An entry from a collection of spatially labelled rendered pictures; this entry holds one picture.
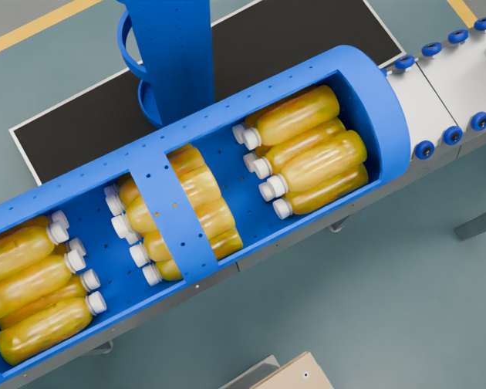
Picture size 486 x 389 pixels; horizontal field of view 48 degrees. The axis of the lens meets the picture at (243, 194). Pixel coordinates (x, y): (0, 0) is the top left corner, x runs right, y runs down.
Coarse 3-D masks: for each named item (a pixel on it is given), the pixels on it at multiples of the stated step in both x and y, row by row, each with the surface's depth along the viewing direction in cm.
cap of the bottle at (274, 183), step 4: (272, 176) 102; (276, 176) 102; (268, 180) 101; (272, 180) 101; (276, 180) 101; (268, 184) 103; (272, 184) 100; (276, 184) 100; (280, 184) 101; (272, 188) 102; (276, 188) 100; (280, 188) 101; (272, 192) 103; (276, 192) 101; (280, 192) 101; (284, 192) 102; (276, 196) 102
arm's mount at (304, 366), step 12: (300, 360) 98; (312, 360) 99; (276, 372) 102; (288, 372) 98; (300, 372) 98; (312, 372) 98; (264, 384) 97; (276, 384) 97; (288, 384) 97; (300, 384) 97; (312, 384) 98; (324, 384) 98
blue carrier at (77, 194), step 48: (336, 48) 102; (240, 96) 97; (336, 96) 116; (384, 96) 93; (144, 144) 94; (192, 144) 112; (240, 144) 116; (384, 144) 95; (48, 192) 91; (96, 192) 109; (144, 192) 88; (240, 192) 117; (96, 240) 112; (192, 240) 89; (96, 288) 110; (144, 288) 107
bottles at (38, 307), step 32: (288, 96) 110; (320, 128) 107; (256, 160) 107; (288, 160) 105; (288, 192) 107; (320, 192) 105; (32, 224) 101; (64, 224) 103; (64, 256) 101; (224, 256) 104; (0, 288) 97; (32, 288) 97; (64, 288) 103; (0, 320) 101; (32, 320) 98; (64, 320) 97; (0, 352) 96; (32, 352) 97
